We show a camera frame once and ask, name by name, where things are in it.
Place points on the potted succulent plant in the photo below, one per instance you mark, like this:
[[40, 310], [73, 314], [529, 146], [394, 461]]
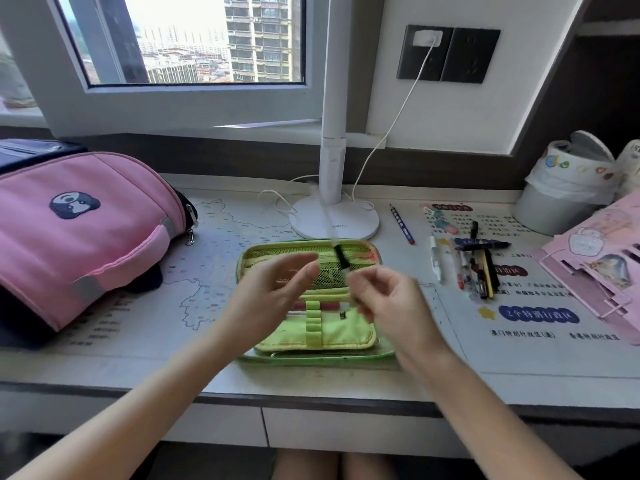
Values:
[[15, 89]]

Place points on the person's left forearm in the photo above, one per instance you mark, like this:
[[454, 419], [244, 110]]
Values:
[[125, 419]]

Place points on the person's right leg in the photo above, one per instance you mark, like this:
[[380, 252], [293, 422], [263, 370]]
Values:
[[370, 468]]

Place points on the person's right hand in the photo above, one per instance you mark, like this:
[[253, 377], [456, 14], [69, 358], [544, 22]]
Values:
[[400, 314]]

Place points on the blue striped pencil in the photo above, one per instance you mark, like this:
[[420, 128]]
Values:
[[402, 224]]

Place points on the pink and navy backpack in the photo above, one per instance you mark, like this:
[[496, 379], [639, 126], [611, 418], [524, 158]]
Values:
[[100, 244]]

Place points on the dark wooden shelf unit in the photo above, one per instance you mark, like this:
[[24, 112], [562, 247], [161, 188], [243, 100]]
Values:
[[590, 94]]

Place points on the person's left leg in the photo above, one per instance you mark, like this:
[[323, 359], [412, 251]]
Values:
[[305, 467]]

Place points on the grey bin with white liner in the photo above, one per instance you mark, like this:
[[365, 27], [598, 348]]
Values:
[[545, 214]]

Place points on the green pencil case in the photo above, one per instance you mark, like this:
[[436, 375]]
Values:
[[325, 337]]

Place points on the pile of pens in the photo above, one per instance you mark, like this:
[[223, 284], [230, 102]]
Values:
[[487, 279]]

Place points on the printed desk mat with map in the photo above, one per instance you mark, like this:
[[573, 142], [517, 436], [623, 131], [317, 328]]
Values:
[[225, 229]]

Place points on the slim red pen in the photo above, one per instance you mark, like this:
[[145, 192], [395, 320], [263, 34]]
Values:
[[320, 306]]

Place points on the white pen with black tip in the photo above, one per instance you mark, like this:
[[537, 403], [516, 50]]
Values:
[[436, 259]]

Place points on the white panda print bag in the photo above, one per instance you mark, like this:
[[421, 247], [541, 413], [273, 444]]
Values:
[[630, 167]]

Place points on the white framed window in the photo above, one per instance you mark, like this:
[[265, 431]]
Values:
[[200, 104]]

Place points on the person's leg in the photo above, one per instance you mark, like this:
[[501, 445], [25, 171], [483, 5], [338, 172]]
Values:
[[370, 468], [305, 467]]

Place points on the person's left hand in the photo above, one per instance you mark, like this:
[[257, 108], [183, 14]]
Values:
[[270, 294]]

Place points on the white charger plug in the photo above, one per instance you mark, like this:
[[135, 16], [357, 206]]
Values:
[[427, 38]]

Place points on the clear pen with black grip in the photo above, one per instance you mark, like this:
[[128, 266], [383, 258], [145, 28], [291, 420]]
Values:
[[341, 257]]

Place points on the white desk lamp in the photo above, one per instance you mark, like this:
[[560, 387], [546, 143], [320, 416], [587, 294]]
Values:
[[332, 164]]

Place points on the pink cardboard organizer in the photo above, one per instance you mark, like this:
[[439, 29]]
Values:
[[600, 244]]

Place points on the person's right forearm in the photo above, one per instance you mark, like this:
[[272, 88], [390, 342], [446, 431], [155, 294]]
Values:
[[490, 419]]

